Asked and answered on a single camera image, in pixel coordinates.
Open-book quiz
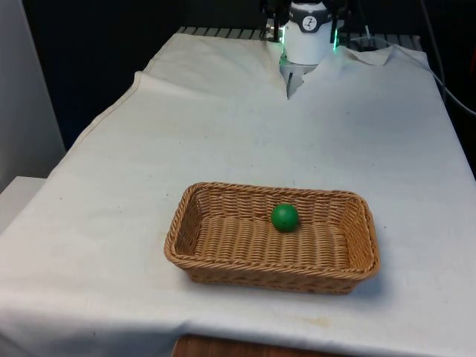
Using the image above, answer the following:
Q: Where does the green ball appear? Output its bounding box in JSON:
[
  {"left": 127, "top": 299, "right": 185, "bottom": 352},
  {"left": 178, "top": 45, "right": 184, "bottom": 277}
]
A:
[{"left": 270, "top": 204, "right": 300, "bottom": 234}]

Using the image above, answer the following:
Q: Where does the rectangular wicker basket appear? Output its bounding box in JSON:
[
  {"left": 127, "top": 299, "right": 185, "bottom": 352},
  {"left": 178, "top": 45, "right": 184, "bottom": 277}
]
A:
[{"left": 164, "top": 181, "right": 381, "bottom": 295}]

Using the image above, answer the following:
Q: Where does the grey cable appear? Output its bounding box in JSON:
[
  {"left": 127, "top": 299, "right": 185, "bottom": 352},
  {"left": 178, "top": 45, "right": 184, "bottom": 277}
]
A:
[{"left": 419, "top": 0, "right": 476, "bottom": 115}]

